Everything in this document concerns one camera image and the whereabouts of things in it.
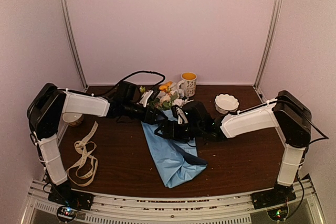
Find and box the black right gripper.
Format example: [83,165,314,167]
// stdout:
[154,121,203,144]

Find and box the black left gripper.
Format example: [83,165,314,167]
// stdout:
[123,100,168,125]

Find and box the white flower stem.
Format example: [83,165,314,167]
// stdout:
[155,91,180,111]

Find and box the orange flower stem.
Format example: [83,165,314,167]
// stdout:
[159,81,173,93]

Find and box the blue wrapping paper sheet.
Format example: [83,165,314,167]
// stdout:
[142,123,207,188]

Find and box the cream printed ribbon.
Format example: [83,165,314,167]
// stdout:
[66,121,99,187]

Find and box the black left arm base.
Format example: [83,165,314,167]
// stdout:
[48,180,94,210]

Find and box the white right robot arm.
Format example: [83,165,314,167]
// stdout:
[154,90,311,204]

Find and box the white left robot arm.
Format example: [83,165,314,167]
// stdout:
[27,81,165,186]

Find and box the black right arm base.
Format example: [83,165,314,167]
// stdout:
[251,182,296,209]

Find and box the white scalloped bowl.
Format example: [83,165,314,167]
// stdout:
[214,94,239,114]

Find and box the white mug yellow inside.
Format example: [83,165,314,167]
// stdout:
[177,72,197,98]

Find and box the small patterned cup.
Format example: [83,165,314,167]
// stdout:
[62,113,84,127]

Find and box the right circuit board with LEDs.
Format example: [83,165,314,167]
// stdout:
[267,208,288,221]

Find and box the circuit board with leds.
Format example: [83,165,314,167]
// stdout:
[267,208,288,221]
[56,206,78,222]

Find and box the left circuit board with LEDs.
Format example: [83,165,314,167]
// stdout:
[56,206,78,222]

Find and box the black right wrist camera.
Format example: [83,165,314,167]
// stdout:
[171,101,212,124]

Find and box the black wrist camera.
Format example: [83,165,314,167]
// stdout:
[115,81,155,106]
[171,101,212,124]

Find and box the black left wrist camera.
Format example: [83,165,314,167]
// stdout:
[115,81,155,106]

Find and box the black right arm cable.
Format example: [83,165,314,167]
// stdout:
[275,98,330,146]

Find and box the aluminium front rail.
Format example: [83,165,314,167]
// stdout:
[19,179,326,223]

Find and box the right aluminium frame post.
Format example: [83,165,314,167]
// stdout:
[254,0,283,90]

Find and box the aluminium frame post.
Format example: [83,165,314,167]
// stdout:
[254,0,283,90]
[60,0,88,90]

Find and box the left aluminium frame post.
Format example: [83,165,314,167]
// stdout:
[60,0,88,90]

